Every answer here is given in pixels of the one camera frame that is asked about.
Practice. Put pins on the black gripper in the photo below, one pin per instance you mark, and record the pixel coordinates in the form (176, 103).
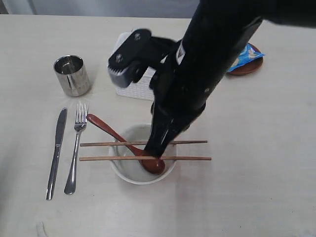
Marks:
(182, 85)

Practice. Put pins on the brown wooden chopstick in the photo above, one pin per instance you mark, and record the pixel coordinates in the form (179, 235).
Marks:
(143, 158)
(139, 143)

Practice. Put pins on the dark red wooden spoon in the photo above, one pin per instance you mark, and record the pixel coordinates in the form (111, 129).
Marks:
(153, 166)

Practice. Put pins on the white ceramic bowl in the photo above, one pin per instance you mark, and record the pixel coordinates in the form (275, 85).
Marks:
(132, 171)

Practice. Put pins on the white perforated plastic basket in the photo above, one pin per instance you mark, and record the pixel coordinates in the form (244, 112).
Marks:
(139, 90)

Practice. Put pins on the silver metal fork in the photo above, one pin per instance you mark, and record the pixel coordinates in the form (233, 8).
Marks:
(80, 126)

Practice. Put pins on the silver metal knife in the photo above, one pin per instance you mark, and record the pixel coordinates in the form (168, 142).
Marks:
(60, 127)

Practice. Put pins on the silver metal moka pot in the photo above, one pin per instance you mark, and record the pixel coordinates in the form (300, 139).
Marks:
(72, 75)

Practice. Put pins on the brown wooden plate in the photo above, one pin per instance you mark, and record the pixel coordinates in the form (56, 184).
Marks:
(248, 68)

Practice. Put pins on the blue Lay's chips bag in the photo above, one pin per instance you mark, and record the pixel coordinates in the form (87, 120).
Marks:
(249, 54)

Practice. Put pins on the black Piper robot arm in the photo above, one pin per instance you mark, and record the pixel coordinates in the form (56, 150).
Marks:
(218, 32)

